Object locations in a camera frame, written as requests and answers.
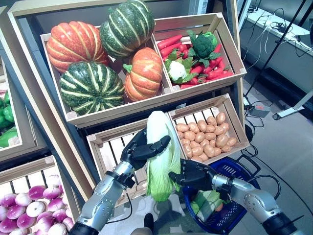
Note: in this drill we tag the white desk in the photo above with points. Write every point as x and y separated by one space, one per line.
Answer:
281 56

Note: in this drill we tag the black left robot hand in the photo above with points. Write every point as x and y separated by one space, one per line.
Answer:
132 154

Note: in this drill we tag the dark green broccoli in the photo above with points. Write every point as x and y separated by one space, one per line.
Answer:
204 45

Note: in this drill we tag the white cauliflower with leaves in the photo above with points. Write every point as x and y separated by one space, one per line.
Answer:
177 69

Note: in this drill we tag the wooden potato crate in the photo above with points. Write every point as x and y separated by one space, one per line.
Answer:
238 122

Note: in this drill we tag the blue plastic shopping basket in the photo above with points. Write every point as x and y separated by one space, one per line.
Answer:
187 198

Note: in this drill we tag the wooden pumpkin crate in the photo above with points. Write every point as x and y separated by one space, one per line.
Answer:
105 117

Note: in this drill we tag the large orange pumpkin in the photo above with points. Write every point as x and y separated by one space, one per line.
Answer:
73 44

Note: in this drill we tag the wooden slatted cabbage crate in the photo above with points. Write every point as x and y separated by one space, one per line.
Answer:
115 135

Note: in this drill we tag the green striped pumpkin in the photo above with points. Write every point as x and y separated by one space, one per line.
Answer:
90 88
127 27

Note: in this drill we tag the small orange pumpkin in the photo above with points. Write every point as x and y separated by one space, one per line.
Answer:
144 76

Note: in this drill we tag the purple white turnip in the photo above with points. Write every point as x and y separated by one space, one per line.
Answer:
36 208
59 215
23 199
45 222
26 220
51 193
15 211
7 200
55 204
36 192
52 180

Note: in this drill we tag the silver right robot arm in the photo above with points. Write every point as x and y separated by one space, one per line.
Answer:
256 200

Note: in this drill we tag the white power strip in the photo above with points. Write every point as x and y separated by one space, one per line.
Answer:
247 104

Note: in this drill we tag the grey box with orange label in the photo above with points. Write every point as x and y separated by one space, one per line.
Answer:
259 112

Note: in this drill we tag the white table leg with caster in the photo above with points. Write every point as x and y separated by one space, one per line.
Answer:
288 112

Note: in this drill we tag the wooden carrot crate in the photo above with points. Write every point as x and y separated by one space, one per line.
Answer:
231 46

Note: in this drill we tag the green white napa cabbage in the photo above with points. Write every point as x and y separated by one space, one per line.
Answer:
195 205
161 178
210 198

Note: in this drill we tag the black left robot foot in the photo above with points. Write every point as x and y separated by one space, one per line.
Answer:
149 220

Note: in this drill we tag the wooden display shelf frame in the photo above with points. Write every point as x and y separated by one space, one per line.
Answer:
72 159

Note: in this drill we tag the wooden pepper crate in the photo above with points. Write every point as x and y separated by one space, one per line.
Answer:
27 127

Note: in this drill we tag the black stand pole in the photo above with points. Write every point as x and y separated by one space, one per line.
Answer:
259 71

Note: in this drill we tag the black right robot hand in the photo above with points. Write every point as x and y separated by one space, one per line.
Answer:
198 176

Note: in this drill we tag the green bell pepper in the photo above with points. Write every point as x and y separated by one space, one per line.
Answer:
3 100
8 113
8 138

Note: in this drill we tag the large tan potato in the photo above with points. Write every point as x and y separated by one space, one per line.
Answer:
221 141

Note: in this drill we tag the black round object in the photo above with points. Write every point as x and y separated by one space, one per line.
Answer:
249 133

